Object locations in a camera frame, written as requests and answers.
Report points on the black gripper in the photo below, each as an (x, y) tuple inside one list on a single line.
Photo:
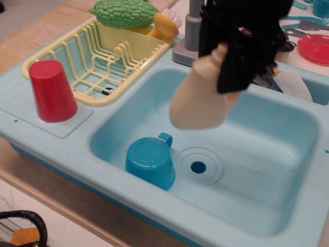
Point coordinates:
[(252, 33)]

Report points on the cream detergent bottle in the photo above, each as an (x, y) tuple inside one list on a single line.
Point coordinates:
[(196, 104)]

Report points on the yellow dish drying rack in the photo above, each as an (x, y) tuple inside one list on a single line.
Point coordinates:
[(100, 62)]

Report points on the light blue toy sink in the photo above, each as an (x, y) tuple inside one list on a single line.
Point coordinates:
[(260, 179)]

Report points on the grey toy faucet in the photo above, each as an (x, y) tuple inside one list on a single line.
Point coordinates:
[(185, 52)]

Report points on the steel pot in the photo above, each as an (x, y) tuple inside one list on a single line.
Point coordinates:
[(284, 51)]

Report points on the grey measuring spoon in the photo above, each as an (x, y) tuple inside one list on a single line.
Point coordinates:
[(294, 33)]

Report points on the yellow dish brush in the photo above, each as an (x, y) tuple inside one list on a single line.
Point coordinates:
[(166, 25)]

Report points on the grey toy fork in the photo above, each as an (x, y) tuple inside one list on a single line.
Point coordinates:
[(310, 25)]

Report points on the red plate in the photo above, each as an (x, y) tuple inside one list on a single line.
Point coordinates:
[(314, 47)]

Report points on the blue cup far right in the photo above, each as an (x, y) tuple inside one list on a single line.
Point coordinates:
[(321, 8)]

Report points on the teal toy utensil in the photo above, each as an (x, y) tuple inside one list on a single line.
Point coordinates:
[(322, 21)]

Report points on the green bitter gourd toy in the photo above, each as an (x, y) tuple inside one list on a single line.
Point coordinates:
[(124, 14)]

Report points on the blue plastic mug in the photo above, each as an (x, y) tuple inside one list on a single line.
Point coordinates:
[(150, 159)]

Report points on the red plastic cup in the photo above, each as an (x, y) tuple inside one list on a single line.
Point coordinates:
[(53, 96)]

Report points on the orange tape piece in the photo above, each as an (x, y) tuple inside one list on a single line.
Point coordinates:
[(24, 236)]

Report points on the yellow handled white spatula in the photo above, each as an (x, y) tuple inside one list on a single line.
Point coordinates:
[(290, 83)]

